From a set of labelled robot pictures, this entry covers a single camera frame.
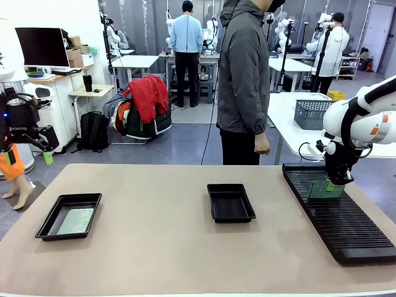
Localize small wooden desk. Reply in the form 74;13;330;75
68;84;116;137

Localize black ESD tray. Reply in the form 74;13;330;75
34;192;103;242
206;183;257;223

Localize grey mesh plastic basket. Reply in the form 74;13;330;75
293;99;337;131

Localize beige mannequin legs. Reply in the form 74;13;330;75
2;174;33;210

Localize dark green duffel bag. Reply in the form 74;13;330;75
123;101;173;141

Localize black keyboard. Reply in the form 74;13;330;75
51;67;83;77

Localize person's right hand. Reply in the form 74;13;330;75
254;133;272;156

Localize white work table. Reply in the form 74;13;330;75
110;54;160;91

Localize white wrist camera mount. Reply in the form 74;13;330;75
23;82;56;108

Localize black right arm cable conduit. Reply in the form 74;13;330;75
340;86;396;152

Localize grey stool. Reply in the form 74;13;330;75
199;80;215;105

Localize orange garment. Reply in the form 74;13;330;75
0;150;25;182

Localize large white side table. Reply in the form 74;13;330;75
266;92;396;165

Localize red jacket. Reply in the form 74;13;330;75
123;75;170;124

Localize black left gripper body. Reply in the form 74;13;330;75
0;88;41;145

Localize man in light blue shirt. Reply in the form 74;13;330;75
169;0;205;108

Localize black slotted board rack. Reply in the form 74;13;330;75
282;162;396;266

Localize black backpack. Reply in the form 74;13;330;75
79;111;110;153

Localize black computer monitor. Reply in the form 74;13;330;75
14;27;71;68

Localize grey mannequin base plate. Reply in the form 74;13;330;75
6;182;47;212

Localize person in white coat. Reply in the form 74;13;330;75
306;11;350;95

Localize white storage shelf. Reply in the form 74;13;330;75
335;55;361;80

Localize person in grey hooded jacket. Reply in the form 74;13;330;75
215;0;287;166

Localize person's right forearm grey sleeve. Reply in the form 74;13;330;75
246;89;270;137

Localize green circuit board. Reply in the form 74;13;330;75
56;207;95;235
308;179;345;200

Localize black tripod stand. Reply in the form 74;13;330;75
278;21;295;93

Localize seated person in grey top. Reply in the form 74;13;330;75
105;18;129;50

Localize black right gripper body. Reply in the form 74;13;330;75
324;144;360;186

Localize grey backpack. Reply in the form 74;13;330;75
103;93;132;137

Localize white cylindrical air purifier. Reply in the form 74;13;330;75
15;144;35;174

